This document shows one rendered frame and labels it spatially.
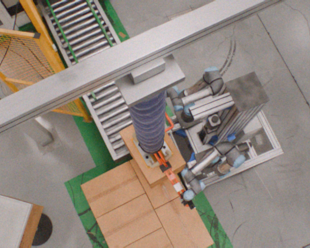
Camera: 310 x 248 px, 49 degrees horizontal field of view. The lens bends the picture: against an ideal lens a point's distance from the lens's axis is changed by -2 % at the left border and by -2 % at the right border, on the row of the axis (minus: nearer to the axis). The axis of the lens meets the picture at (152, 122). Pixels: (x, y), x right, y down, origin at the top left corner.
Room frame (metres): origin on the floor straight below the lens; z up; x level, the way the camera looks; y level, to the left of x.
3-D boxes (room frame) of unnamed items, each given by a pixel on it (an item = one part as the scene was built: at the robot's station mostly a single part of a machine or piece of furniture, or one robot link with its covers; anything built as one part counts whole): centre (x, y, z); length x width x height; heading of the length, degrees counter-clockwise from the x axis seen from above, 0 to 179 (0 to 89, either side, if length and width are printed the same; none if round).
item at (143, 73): (0.72, 0.04, 2.91); 0.16 x 0.16 x 0.10; 26
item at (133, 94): (0.72, 0.04, 2.85); 0.30 x 0.30 x 0.05; 26
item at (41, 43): (1.43, 1.21, 1.05); 0.87 x 0.10 x 2.10; 78
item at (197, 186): (0.29, -0.35, 1.50); 0.11 x 0.11 x 0.08; 37
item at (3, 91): (1.12, 1.27, 1.62); 0.20 x 0.05 x 0.30; 26
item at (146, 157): (0.68, 0.09, 1.09); 0.34 x 0.10 x 0.05; 29
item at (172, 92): (1.10, -0.18, 1.50); 0.11 x 0.11 x 0.08; 19
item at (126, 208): (0.11, 0.09, 0.34); 1.20 x 1.00 x 0.40; 26
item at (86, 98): (1.76, 0.93, 0.50); 2.31 x 0.05 x 0.19; 26
